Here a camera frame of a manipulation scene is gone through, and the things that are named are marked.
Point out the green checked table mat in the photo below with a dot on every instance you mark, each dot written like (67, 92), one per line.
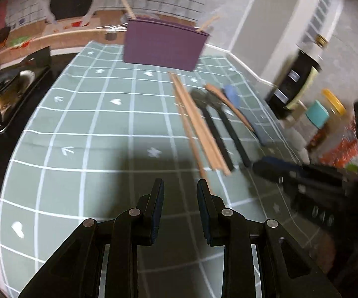
(104, 130)

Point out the wooden spoon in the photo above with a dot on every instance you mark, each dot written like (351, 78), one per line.
(228, 102)

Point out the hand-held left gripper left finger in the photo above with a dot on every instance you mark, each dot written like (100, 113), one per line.
(158, 206)

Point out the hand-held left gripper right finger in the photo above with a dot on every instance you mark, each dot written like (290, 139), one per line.
(203, 208)

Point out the red snack packet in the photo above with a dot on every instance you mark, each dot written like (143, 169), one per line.
(340, 149)

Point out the blue spoon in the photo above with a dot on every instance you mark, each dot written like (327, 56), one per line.
(239, 104)

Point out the black spoon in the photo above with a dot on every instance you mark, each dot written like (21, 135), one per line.
(233, 133)
(216, 133)

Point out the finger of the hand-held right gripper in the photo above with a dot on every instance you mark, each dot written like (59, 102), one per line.
(273, 166)

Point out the yellow lid jar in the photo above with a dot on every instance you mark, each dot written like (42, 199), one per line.
(334, 102)

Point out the dark sauce bottle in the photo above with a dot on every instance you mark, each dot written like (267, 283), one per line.
(293, 77)

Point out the teal lid jar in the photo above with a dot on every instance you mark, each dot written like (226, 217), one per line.
(317, 113)

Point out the gas stove burner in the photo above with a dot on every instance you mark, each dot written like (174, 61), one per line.
(11, 90)

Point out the purple utensil holder box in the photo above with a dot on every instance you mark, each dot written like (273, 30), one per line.
(163, 45)

